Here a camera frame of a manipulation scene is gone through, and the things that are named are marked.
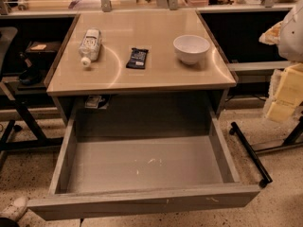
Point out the grey drawer cabinet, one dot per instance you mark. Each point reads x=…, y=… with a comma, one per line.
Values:
x=154, y=30

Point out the black bar on floor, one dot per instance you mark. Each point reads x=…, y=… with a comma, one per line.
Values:
x=266, y=178

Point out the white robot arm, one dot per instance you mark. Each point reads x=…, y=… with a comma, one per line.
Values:
x=290, y=45

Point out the dark blue snack bar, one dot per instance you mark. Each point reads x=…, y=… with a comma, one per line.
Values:
x=137, y=59

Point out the white label under tabletop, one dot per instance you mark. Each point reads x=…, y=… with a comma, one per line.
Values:
x=92, y=102

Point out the open grey top drawer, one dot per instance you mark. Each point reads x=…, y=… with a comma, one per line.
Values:
x=97, y=177

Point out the black chair frame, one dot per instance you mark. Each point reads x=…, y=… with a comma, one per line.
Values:
x=8, y=33

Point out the white shoe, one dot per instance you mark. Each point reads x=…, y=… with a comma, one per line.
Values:
x=15, y=210

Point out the clear plastic water bottle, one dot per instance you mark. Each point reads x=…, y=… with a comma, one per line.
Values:
x=90, y=46

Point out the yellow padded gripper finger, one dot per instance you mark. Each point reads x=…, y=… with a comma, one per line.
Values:
x=285, y=93

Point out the white ceramic bowl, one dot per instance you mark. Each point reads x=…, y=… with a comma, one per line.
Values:
x=190, y=49

